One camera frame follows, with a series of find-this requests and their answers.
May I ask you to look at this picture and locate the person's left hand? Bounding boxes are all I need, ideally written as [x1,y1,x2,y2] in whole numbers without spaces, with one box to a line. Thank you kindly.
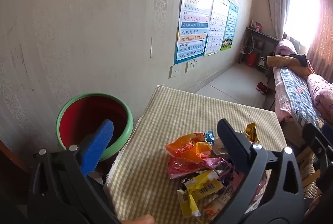
[122,214,155,224]

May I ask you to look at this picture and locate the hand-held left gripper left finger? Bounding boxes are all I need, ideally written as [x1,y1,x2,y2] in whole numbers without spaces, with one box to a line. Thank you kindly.
[27,119,123,224]

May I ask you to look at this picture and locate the tan cushion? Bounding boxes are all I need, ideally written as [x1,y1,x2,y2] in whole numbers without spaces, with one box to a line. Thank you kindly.
[267,55,313,75]

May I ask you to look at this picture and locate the beige checked tablecloth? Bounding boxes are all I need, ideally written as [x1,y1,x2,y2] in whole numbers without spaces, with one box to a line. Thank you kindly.
[103,85,288,224]

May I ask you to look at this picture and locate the yellow wrapper with barcode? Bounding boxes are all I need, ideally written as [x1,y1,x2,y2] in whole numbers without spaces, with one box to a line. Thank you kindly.
[178,170,225,218]

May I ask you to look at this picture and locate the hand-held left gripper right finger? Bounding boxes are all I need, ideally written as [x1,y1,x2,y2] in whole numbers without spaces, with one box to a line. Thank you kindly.
[211,118,305,224]

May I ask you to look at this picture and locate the shiny red snack wrapper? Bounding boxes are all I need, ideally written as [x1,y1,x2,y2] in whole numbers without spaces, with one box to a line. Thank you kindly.
[167,158,232,180]

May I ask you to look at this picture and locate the orange snack wrapper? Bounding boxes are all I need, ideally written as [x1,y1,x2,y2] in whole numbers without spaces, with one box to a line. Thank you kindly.
[166,132,212,170]

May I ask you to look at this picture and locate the metal shelf rack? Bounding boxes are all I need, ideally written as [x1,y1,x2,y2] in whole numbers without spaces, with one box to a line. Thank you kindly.
[239,27,279,76]

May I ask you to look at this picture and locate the pink pillow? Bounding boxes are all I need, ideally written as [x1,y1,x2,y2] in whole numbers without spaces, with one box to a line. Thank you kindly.
[275,39,297,56]

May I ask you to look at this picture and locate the red bin with green rim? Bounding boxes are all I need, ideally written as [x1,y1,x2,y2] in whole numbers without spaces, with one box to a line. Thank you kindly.
[56,93,134,162]

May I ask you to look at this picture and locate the green and blue wall poster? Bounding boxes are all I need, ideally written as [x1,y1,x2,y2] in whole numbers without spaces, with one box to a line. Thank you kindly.
[220,1,239,51]

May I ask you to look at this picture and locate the bright window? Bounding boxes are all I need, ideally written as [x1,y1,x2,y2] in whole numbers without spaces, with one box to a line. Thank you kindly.
[283,0,320,53]

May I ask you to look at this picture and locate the plaid cushioned wooden chair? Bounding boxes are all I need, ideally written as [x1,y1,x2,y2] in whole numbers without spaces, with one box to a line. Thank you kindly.
[297,146,323,198]

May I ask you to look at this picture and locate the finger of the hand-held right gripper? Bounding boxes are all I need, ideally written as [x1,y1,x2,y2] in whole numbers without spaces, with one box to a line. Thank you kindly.
[302,122,333,196]

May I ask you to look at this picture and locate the pink and white carton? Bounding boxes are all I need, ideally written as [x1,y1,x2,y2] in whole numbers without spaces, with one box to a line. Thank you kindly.
[203,180,263,222]

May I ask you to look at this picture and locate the white table wall poster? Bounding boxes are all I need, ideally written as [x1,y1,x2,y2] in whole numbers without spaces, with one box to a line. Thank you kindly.
[204,0,230,56]

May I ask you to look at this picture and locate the pink bed sheet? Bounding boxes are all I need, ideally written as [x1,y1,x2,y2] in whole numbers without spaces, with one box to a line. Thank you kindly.
[273,68,294,123]

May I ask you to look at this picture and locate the pale lace curtain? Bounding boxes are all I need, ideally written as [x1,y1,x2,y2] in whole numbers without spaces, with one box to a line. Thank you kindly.
[264,0,294,42]

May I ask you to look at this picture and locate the small blue wrapper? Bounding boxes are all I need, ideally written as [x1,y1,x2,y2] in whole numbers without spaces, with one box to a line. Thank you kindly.
[204,130,215,144]

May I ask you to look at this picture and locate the pink floral quilt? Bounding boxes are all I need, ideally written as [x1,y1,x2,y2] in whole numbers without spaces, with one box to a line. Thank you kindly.
[307,74,333,120]

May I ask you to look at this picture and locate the gold and black snack wrapper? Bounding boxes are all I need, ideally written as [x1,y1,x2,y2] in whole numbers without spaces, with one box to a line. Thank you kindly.
[245,122,261,144]

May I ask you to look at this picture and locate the orange patterned curtain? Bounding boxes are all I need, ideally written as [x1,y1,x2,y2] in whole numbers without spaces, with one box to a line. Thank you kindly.
[306,0,333,84]

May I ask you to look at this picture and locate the brown wooden furniture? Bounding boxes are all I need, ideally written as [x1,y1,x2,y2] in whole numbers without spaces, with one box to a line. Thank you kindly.
[0,139,34,188]

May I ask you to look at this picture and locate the black cloth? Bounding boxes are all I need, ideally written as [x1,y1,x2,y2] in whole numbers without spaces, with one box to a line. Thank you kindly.
[291,53,308,67]

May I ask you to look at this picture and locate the blue alphabet wall poster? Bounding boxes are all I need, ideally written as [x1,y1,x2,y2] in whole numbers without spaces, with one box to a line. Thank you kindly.
[174,0,214,65]

